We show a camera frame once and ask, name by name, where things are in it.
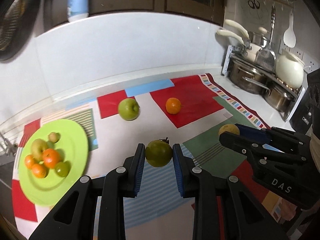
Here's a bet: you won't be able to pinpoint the colourful patchwork table cloth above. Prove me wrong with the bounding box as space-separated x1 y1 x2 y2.
12 74 291 237

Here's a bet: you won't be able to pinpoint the cream pan handle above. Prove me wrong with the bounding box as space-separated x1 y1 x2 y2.
216 29 245 46
224 19 249 40

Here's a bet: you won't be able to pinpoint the black scissors on wall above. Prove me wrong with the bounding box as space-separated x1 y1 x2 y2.
247 0 260 10

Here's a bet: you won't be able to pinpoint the small green lime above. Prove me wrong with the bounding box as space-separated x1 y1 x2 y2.
145 137 173 167
54 161 70 178

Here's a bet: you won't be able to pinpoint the white blue soap bottle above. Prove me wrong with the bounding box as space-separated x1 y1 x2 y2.
67 0 89 22

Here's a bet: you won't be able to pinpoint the green plate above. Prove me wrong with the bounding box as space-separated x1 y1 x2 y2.
18 119 88 206

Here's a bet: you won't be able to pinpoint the small orange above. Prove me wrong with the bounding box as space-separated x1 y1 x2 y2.
31 163 47 178

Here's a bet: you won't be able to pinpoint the white rice spoon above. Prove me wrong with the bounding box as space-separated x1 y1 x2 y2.
283 10 296 48

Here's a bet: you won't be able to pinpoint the steel spatula hanging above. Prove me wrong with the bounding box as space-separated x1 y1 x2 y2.
255 5 276 72

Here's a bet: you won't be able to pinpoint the cream pan handle lower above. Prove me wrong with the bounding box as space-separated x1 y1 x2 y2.
216 29 245 46

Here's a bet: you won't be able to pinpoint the white dish rack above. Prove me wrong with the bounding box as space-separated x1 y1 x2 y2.
221 45 305 122

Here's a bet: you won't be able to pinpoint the large orange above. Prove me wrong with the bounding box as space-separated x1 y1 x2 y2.
42 148 61 169

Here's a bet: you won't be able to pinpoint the steel pot lower rack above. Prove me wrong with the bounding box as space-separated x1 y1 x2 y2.
229 59 269 94

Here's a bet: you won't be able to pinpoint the large yellow-green pear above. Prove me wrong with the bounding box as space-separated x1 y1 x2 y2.
31 139 49 161

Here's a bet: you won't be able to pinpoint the green apple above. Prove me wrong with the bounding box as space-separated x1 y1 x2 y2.
118 98 140 121

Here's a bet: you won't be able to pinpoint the operator hand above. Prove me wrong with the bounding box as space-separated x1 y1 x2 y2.
310 127 320 170

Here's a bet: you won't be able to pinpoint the black frying pan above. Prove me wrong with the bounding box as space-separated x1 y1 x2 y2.
1 0 41 61

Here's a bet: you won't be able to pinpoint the cream pan handle upper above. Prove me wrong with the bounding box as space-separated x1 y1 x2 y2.
224 19 249 40

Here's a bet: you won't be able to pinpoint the small tan fruit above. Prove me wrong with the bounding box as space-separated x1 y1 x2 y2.
218 124 240 136
48 132 60 144

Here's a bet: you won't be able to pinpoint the white ceramic jug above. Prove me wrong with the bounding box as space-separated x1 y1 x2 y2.
275 49 305 89

